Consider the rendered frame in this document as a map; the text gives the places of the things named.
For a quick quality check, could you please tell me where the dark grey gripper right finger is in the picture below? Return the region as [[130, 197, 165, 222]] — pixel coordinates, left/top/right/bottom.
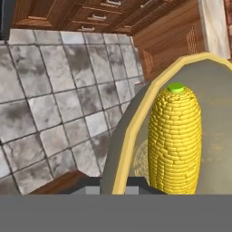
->
[[124, 177, 168, 196]]

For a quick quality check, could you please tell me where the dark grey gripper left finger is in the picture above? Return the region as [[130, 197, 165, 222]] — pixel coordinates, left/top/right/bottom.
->
[[68, 177, 102, 196]]

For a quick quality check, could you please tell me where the grey bowl with yellow rim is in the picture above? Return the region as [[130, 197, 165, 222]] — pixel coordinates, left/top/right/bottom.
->
[[99, 52, 232, 196]]

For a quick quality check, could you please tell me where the yellow corn cob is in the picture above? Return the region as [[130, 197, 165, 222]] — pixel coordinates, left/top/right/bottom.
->
[[147, 82, 203, 196]]

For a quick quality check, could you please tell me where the wooden cabinet side panel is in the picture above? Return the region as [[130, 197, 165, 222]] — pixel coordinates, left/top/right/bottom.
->
[[131, 0, 210, 83]]

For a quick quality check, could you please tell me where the wooden run of drawers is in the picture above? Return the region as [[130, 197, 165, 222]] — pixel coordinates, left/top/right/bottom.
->
[[12, 0, 200, 34]]

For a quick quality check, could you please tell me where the white panel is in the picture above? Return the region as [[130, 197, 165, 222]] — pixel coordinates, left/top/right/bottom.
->
[[198, 0, 232, 60]]

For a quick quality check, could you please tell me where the dark appliance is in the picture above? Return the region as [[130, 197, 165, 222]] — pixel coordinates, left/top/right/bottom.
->
[[0, 0, 16, 41]]

